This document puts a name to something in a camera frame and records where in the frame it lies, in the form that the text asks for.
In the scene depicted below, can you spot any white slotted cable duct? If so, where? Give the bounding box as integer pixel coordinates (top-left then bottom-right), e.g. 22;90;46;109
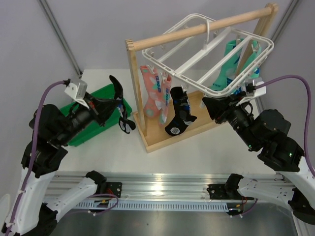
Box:
74;199;229;212

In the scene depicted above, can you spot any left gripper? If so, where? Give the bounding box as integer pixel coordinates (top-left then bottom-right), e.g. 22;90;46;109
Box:
57;90;122;144

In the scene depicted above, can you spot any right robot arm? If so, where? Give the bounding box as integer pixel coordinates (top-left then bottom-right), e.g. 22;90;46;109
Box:
202;95;315;225

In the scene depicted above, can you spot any right green blue sock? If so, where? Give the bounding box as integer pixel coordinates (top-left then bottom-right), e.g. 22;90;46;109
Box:
242;41;262;79

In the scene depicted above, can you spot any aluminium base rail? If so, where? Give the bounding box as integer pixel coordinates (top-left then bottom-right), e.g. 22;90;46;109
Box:
46;171;293;202

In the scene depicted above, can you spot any black sock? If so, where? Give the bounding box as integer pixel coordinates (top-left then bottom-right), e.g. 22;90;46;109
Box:
165;87;197;136
109;75;136;134

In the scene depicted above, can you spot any green plastic bin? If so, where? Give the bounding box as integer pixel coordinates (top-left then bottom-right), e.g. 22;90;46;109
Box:
67;83;136;147

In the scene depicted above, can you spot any aluminium frame post left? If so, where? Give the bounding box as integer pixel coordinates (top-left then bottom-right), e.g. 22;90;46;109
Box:
37;0;83;79

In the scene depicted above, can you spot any wooden hanging rack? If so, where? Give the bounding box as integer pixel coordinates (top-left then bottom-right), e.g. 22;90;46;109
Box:
125;3;279;152

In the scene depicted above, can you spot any aluminium frame post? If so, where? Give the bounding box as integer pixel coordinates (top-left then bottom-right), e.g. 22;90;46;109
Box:
271;0;303;45
37;0;83;79

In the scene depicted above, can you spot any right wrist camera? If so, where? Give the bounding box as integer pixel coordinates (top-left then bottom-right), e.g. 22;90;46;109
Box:
238;77;266;105

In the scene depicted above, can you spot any white plastic clip hanger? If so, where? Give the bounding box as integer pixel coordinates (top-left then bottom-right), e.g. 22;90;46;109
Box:
141;13;274;98

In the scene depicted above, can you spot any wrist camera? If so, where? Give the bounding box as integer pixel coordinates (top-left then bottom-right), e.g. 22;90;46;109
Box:
65;79;88;108
238;77;266;105

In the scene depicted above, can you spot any green blue sock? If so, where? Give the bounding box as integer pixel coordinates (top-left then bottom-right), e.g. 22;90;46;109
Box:
242;41;262;79
210;39;243;91

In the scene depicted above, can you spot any aluminium frame post right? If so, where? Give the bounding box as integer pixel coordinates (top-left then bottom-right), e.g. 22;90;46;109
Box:
271;0;303;45

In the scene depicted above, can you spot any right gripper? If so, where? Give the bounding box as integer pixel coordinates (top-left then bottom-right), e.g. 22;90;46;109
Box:
201;90;258;149

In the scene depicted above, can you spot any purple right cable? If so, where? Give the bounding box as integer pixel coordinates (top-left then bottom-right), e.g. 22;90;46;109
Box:
255;75;315;177

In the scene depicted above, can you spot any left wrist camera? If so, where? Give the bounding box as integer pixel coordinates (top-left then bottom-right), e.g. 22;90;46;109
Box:
65;79;88;108

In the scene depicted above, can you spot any left green blue sock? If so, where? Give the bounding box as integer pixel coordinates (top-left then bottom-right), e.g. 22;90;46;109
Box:
210;39;243;91

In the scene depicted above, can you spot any pink sock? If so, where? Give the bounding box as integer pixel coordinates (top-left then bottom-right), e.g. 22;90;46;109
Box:
140;65;162;118
156;72;172;125

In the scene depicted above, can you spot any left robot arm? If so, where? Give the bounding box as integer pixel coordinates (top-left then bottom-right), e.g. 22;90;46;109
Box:
1;93;119;236

